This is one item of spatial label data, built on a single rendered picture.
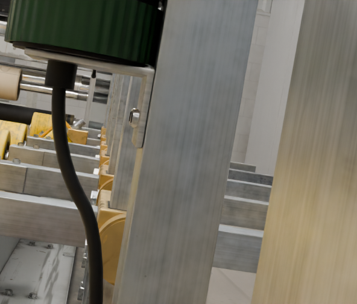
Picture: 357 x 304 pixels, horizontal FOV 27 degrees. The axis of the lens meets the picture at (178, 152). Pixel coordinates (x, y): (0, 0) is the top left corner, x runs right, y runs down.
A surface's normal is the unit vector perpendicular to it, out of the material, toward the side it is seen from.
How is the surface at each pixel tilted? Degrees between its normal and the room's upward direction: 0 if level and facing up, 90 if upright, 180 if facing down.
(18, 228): 90
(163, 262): 90
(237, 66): 90
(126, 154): 90
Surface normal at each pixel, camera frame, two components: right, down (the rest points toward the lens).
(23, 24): -0.62, -0.07
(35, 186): 0.10, 0.07
